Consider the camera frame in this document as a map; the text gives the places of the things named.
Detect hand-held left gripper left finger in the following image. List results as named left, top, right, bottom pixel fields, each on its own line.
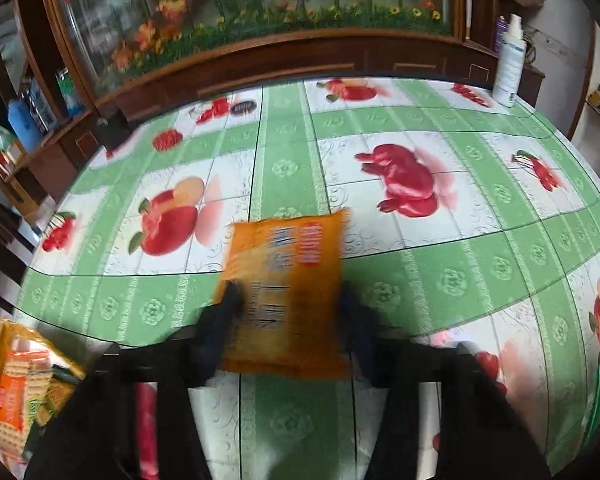
left=24, top=282, right=246, bottom=480

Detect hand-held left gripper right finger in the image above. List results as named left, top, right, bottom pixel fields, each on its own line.
left=337, top=282, right=551, bottom=480

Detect small orange-yellow cracker packet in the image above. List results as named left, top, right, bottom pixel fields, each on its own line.
left=214, top=208, right=353, bottom=380

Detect light green cracker packet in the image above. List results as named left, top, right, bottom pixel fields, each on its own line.
left=25, top=375, right=81, bottom=441

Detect yellow plastic bag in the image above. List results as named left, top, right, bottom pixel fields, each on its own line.
left=0, top=320, right=88, bottom=466

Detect large orange cracker packet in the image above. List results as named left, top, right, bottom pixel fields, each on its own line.
left=0, top=347, right=51, bottom=461

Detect green fruit print tablecloth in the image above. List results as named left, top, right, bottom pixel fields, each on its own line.
left=12, top=76, right=600, bottom=480

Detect wooden cabinet with floral glass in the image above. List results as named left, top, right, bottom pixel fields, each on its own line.
left=0, top=0, right=546, bottom=211

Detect blue plastic bottle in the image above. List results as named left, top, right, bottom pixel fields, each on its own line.
left=7, top=100, right=41, bottom=153

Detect clear water bottle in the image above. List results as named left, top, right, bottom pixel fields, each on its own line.
left=24, top=77, right=56, bottom=131

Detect white spray bottle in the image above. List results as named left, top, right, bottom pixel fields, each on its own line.
left=492, top=14, right=526, bottom=108

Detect purple bottle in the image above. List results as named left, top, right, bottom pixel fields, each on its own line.
left=492, top=16, right=508, bottom=53

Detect white and yellow roll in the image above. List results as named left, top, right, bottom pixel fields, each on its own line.
left=461, top=0, right=476, bottom=41

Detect tangled dark cables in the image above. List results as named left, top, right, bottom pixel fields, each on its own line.
left=522, top=30, right=541, bottom=68

